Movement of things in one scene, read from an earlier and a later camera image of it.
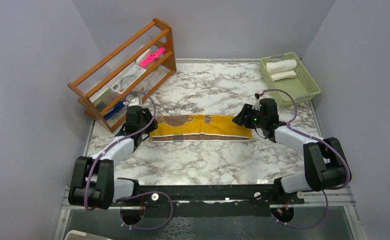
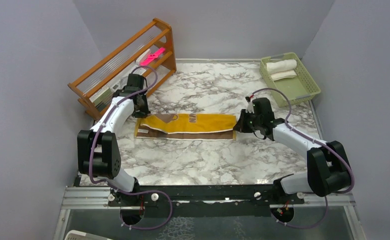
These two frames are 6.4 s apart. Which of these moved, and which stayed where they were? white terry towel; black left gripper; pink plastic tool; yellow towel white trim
Moved: black left gripper
Stayed: pink plastic tool; white terry towel; yellow towel white trim
